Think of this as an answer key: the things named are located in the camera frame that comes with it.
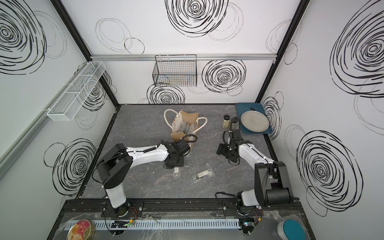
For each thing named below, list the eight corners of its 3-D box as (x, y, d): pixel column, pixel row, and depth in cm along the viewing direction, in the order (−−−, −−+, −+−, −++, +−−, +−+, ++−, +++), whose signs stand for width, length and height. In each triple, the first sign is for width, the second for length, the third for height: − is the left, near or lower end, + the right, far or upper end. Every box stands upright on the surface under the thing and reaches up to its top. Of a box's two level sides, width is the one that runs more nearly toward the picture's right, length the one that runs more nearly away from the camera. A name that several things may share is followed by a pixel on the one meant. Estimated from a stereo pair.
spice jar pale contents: (222, 128, 107) (224, 119, 100) (221, 123, 111) (223, 114, 103) (228, 128, 107) (230, 119, 100) (227, 123, 111) (229, 114, 103)
